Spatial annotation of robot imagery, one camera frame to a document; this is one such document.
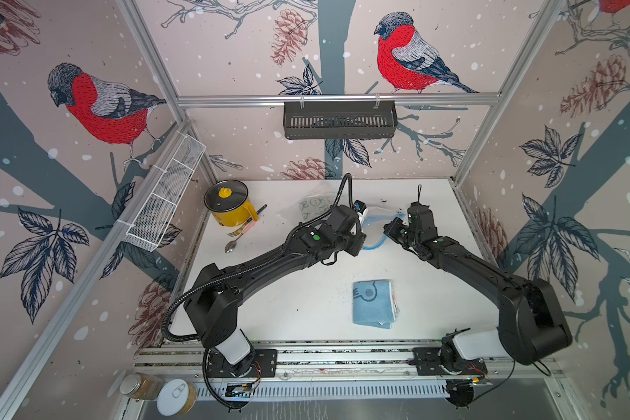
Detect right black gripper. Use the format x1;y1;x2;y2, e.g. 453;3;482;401
383;215;422;250

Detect cream towel blue faces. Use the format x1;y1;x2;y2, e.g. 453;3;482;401
299;194;332;222

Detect clear vacuum bag blue zip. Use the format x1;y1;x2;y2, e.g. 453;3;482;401
288;180;408;251

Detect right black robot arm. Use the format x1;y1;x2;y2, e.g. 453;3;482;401
383;201;573;366

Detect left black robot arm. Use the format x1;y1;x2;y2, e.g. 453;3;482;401
183;201;367;376

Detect metal spoon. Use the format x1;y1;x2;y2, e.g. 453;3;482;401
224;233;244;253

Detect yellow pot with lid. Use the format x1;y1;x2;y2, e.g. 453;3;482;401
204;180;258;228

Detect tin can white lid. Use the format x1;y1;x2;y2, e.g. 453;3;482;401
157;379;198;417

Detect glass jar amber content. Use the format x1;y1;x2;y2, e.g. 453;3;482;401
119;373;166;401

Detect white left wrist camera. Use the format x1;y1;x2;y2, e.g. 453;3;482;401
353;201;368;215

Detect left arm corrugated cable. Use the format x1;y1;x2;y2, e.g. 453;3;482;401
160;172;355;343

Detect pink handled fork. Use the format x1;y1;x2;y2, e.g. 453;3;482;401
227;218;255;237

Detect black wire shelf basket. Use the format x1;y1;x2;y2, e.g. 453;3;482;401
283;101;398;140

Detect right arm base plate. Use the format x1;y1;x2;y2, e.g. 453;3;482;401
409;346;488;376

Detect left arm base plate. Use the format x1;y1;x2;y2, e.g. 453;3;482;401
204;349;278;379

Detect white mesh wall basket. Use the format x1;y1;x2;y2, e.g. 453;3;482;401
123;131;206;252

